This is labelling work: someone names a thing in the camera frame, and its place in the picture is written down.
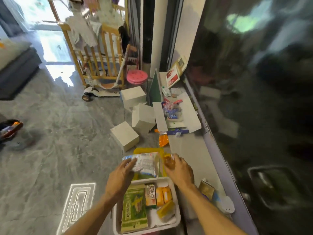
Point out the person's left hand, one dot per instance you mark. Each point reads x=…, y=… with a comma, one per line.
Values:
x=119, y=181

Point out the person's right hand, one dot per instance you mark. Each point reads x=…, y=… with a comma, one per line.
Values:
x=182, y=173

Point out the clear blue snack bag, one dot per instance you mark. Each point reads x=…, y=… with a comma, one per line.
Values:
x=144, y=165

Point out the green seed snack bag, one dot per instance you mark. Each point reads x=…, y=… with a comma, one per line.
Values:
x=134, y=210

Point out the green-edged biscuit snack box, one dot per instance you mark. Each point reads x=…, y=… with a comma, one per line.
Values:
x=150, y=195

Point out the orange snack bag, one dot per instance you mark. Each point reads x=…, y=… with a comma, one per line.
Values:
x=163, y=140

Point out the small yellow snack pack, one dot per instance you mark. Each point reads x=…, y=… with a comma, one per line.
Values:
x=166, y=210

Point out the person's left forearm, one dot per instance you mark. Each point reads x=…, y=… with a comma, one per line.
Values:
x=93, y=217

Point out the person's right forearm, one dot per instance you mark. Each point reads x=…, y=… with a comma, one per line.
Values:
x=212, y=212

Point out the grey television cabinet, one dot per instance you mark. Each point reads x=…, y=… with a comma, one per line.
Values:
x=190, y=149

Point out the tan paper box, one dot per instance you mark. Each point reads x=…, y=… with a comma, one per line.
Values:
x=206, y=190

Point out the white storage basket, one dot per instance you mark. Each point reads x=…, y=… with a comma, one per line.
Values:
x=117, y=212

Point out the yellow inflatable tray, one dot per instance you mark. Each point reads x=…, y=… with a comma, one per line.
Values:
x=146, y=150

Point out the white lidded cup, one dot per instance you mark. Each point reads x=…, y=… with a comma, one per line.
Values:
x=228, y=205

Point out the open white cardboard box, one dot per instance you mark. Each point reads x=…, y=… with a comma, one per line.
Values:
x=190, y=112

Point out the pile of colourful packets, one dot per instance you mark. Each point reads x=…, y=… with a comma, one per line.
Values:
x=171, y=110

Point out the small white bottle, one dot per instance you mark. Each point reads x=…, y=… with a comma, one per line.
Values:
x=166, y=91

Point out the green board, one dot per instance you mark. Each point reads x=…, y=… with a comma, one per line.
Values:
x=155, y=92

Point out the white kick scooter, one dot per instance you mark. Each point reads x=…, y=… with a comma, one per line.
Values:
x=102, y=91

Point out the pink round stool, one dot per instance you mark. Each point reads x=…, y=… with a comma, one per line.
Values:
x=137, y=77

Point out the black television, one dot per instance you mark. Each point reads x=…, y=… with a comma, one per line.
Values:
x=256, y=95

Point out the grey waste bin black liner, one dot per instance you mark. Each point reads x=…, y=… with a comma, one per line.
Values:
x=9, y=130

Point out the small wooden chair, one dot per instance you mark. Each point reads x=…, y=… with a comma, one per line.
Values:
x=132, y=58

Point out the wooden crib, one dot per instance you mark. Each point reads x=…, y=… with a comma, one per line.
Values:
x=73, y=58

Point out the white tower air conditioner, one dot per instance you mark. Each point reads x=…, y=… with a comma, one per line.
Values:
x=159, y=34

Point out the dark grey sofa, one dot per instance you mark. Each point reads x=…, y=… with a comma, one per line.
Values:
x=19, y=70

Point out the white cloth heap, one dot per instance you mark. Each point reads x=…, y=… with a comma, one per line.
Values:
x=80, y=29

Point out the wall power outlet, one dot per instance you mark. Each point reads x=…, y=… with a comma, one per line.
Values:
x=207, y=128

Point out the red picture frame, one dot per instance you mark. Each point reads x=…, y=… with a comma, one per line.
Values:
x=172, y=75

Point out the pale picture frame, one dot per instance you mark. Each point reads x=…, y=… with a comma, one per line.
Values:
x=182, y=63

